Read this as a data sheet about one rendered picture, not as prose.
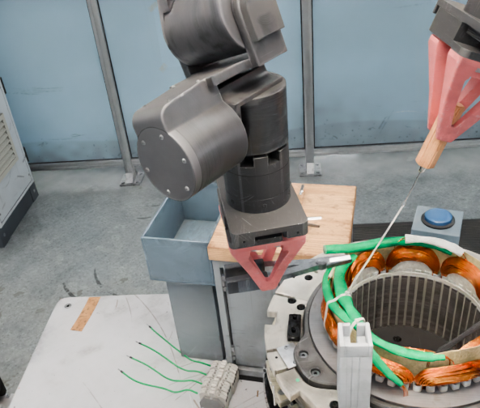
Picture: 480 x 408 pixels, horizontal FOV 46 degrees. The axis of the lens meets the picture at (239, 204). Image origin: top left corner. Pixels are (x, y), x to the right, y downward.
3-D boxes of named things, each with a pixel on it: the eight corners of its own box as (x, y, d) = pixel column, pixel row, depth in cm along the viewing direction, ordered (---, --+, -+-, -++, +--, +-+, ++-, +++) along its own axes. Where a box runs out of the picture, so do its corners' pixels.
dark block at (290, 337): (301, 319, 63) (301, 311, 62) (299, 342, 60) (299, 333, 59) (289, 318, 63) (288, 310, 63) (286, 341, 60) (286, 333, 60)
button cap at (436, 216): (450, 228, 84) (451, 223, 84) (422, 224, 86) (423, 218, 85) (452, 214, 87) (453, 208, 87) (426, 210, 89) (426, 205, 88)
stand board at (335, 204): (208, 260, 82) (206, 247, 81) (239, 192, 97) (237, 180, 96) (346, 272, 77) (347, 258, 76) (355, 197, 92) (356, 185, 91)
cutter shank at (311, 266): (269, 284, 54) (268, 279, 53) (266, 279, 54) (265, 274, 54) (326, 267, 55) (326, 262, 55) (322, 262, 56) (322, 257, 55)
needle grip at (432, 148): (419, 167, 49) (451, 104, 46) (412, 158, 50) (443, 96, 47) (435, 171, 49) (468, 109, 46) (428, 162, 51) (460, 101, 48)
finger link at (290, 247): (237, 312, 52) (227, 231, 46) (226, 262, 57) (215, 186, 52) (308, 299, 52) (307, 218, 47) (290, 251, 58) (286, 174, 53)
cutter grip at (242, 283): (228, 295, 54) (226, 282, 53) (227, 289, 54) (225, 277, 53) (269, 288, 54) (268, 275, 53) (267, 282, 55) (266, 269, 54)
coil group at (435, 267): (385, 278, 66) (387, 250, 64) (384, 269, 68) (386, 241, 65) (439, 280, 65) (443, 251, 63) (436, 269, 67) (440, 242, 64)
